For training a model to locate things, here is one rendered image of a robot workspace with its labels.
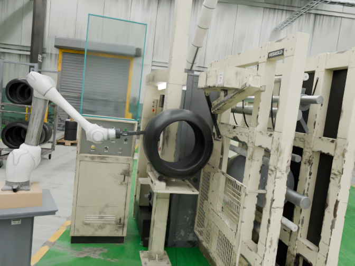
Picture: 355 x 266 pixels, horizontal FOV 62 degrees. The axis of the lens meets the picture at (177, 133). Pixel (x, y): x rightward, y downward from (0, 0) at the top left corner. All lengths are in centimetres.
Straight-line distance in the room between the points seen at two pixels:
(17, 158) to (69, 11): 1057
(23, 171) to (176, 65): 147
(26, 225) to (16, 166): 43
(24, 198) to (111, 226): 112
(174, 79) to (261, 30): 983
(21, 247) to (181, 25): 215
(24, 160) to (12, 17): 1128
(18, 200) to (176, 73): 157
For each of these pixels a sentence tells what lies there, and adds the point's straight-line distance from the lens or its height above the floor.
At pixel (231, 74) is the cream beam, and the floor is 173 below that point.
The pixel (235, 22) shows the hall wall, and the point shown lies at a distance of 1213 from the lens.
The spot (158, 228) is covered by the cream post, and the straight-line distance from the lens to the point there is 285.
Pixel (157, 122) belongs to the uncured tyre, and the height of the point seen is 133.
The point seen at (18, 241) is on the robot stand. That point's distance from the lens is 250.
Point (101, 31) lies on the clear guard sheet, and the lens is 300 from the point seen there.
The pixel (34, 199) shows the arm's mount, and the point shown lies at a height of 70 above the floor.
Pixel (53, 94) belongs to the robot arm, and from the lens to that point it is 230.
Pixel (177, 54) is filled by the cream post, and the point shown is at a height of 191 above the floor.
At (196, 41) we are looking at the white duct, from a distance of 308.
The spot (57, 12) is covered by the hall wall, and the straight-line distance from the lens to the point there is 1276.
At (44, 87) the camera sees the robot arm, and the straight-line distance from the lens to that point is 231.
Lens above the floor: 147
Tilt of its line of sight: 5 degrees down
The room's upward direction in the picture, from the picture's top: 7 degrees clockwise
